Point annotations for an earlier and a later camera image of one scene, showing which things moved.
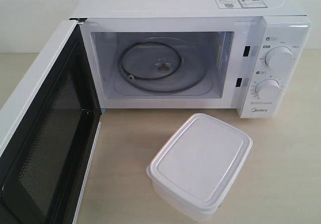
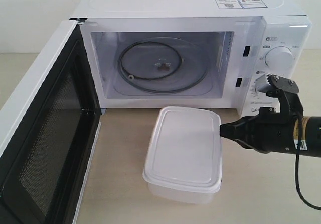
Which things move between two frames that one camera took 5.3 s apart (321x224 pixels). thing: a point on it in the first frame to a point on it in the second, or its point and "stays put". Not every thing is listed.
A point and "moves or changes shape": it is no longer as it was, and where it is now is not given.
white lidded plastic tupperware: (194, 171) moves or changes shape
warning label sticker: (229, 2) stays put
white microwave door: (49, 128) stays put
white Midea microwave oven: (194, 45) stays put
